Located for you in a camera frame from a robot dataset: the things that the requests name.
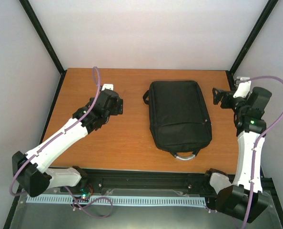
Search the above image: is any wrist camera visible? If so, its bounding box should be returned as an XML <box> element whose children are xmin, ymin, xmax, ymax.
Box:
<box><xmin>233</xmin><ymin>76</ymin><xmax>273</xmax><ymax>113</ymax></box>
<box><xmin>101</xmin><ymin>83</ymin><xmax>114</xmax><ymax>91</ymax></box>

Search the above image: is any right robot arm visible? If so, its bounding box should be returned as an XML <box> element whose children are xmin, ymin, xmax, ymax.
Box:
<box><xmin>206</xmin><ymin>87</ymin><xmax>272</xmax><ymax>223</ymax></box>

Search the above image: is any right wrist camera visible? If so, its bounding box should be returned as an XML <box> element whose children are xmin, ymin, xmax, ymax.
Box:
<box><xmin>233</xmin><ymin>76</ymin><xmax>273</xmax><ymax>113</ymax></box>

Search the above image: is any light blue cable duct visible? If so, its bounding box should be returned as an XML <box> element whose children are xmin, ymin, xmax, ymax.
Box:
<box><xmin>26</xmin><ymin>194</ymin><xmax>206</xmax><ymax>208</ymax></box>

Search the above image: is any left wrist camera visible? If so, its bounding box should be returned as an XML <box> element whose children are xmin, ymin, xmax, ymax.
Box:
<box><xmin>101</xmin><ymin>83</ymin><xmax>114</xmax><ymax>91</ymax></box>

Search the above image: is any black student bag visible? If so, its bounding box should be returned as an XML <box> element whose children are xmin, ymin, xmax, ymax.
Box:
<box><xmin>143</xmin><ymin>80</ymin><xmax>212</xmax><ymax>161</ymax></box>

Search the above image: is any black aluminium frame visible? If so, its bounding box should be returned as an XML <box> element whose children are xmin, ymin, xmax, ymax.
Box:
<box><xmin>4</xmin><ymin>0</ymin><xmax>283</xmax><ymax>229</ymax></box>

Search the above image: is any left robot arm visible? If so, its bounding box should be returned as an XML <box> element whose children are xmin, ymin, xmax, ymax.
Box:
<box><xmin>12</xmin><ymin>89</ymin><xmax>123</xmax><ymax>197</ymax></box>

